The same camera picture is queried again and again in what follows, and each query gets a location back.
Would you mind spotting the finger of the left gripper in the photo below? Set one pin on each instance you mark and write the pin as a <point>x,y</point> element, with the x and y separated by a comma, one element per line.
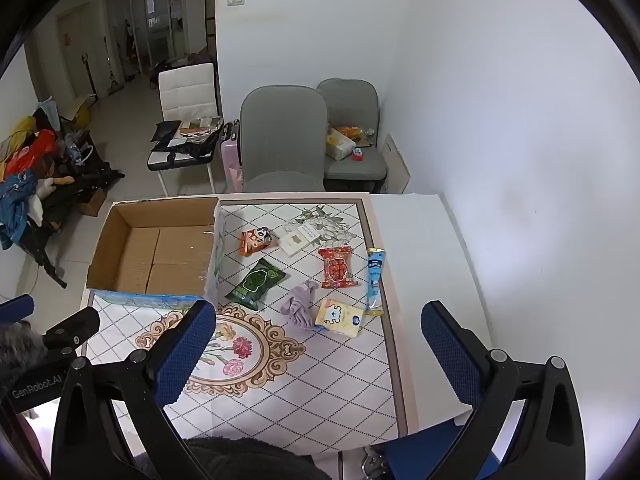
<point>70,334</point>
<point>16,309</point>

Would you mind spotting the grey chair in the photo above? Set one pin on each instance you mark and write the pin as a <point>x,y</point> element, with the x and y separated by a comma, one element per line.
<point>283,139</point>
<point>354,103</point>

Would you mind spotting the tissue pack on chair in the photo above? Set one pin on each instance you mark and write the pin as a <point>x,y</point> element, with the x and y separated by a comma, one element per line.
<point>338,146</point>

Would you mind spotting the black bag on chair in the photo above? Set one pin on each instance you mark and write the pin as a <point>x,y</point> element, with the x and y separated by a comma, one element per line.
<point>196,138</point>

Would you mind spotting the near grey chair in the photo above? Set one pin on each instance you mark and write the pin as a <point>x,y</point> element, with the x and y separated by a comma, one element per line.
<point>283,139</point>

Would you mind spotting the far grey chair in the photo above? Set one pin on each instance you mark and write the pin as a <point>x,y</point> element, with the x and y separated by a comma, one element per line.
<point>354,103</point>

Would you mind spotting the flat cardboard by wall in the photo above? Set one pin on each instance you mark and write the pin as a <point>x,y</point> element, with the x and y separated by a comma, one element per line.
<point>398,174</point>

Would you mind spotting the pile of colourful clothes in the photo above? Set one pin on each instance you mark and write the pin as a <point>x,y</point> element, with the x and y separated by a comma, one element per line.
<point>29,188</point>

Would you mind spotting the small brown cardboard box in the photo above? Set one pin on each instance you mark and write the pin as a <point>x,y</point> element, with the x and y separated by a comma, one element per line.
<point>90,202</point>

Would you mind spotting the small white box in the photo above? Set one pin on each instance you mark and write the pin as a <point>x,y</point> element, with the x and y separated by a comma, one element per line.
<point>296,238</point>

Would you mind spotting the red floral snack bag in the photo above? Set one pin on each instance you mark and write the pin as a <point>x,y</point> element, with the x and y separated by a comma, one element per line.
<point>336,267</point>

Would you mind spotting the patterned white tablecloth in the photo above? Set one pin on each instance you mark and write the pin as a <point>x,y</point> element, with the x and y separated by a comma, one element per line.
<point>314,391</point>

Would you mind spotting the small red item on chair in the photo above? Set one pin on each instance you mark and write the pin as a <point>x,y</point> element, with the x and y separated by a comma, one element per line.
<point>357,154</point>

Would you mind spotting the yellow bear tissue pack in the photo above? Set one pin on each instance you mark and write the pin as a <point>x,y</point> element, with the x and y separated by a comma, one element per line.
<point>336,317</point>

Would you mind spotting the open cardboard box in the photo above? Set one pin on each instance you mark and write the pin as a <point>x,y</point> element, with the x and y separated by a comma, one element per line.
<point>160,254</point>

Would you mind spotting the white padded chair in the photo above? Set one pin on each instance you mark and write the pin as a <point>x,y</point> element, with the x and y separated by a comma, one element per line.
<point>186,93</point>

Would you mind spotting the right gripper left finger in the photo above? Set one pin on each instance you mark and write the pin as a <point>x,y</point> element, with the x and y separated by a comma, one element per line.
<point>88,442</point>

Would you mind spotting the purple knotted cloth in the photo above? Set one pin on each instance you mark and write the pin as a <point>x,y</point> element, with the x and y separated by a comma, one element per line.
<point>297,305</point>

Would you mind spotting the orange panda snack bag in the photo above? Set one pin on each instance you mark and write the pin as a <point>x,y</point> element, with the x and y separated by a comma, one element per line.
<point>256,240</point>

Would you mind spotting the green wet wipes pack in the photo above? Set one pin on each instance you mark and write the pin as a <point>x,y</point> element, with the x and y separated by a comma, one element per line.
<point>262,277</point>

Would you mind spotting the blue long snack tube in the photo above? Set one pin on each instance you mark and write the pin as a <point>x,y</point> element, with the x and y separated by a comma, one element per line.
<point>376,259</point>

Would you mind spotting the pink suitcase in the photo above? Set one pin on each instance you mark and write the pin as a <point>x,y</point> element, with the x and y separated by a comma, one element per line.
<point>230,156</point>

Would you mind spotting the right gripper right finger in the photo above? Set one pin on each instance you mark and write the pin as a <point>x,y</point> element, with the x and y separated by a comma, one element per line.
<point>548,441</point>

